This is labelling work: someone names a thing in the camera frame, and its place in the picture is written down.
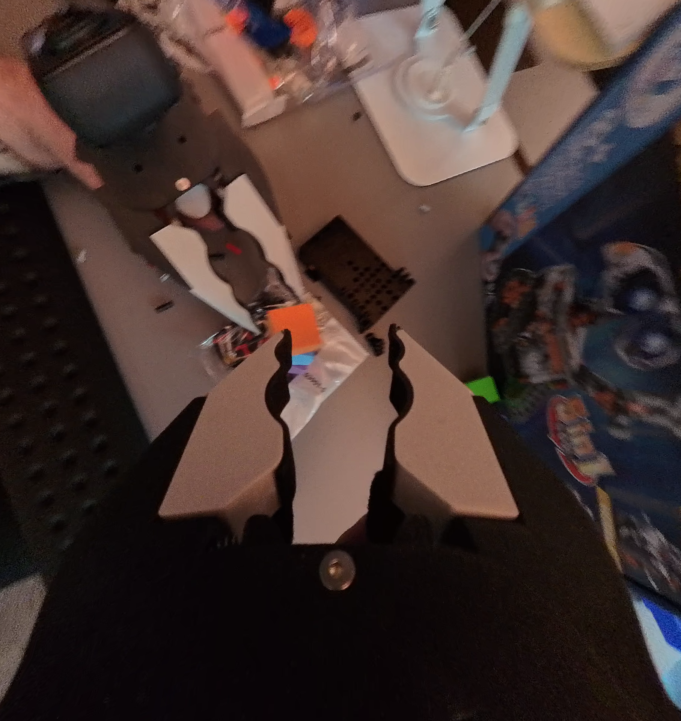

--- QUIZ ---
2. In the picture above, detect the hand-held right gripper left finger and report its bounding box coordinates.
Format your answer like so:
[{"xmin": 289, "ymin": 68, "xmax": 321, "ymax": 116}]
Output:
[{"xmin": 158, "ymin": 329, "xmax": 295, "ymax": 544}]

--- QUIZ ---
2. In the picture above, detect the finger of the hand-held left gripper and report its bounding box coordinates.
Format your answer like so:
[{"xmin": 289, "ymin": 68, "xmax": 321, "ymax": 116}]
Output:
[
  {"xmin": 149, "ymin": 221, "xmax": 262, "ymax": 334},
  {"xmin": 215, "ymin": 172, "xmax": 309, "ymax": 296}
]

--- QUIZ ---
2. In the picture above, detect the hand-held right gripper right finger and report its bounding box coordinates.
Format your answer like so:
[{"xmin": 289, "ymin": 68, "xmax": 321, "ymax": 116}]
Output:
[{"xmin": 368, "ymin": 324, "xmax": 521, "ymax": 546}]

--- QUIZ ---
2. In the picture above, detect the orange foam cube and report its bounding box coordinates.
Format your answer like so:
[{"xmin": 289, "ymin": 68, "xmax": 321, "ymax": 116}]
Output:
[{"xmin": 264, "ymin": 304, "xmax": 321, "ymax": 353}]

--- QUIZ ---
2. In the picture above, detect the person's left hand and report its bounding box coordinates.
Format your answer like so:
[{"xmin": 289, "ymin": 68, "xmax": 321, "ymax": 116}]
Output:
[{"xmin": 0, "ymin": 51, "xmax": 106, "ymax": 190}]

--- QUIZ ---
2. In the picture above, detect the black perforated building plate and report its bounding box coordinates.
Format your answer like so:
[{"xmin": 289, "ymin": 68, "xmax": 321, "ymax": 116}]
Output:
[{"xmin": 298, "ymin": 217, "xmax": 417, "ymax": 333}]

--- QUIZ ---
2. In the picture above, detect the clear plastic parts bag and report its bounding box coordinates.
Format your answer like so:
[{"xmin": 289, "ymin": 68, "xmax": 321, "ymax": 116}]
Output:
[{"xmin": 197, "ymin": 270, "xmax": 375, "ymax": 440}]

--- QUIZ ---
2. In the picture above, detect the black perforated pad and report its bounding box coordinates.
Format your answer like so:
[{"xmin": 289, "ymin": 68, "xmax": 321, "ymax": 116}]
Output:
[{"xmin": 0, "ymin": 183, "xmax": 150, "ymax": 587}]

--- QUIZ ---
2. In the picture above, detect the white booklet stand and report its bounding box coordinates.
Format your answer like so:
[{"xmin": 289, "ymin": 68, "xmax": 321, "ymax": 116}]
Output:
[{"xmin": 354, "ymin": 0, "xmax": 530, "ymax": 187}]

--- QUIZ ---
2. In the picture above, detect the blue robot kit box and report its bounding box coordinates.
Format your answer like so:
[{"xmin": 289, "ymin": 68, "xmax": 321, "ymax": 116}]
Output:
[{"xmin": 478, "ymin": 0, "xmax": 681, "ymax": 606}]

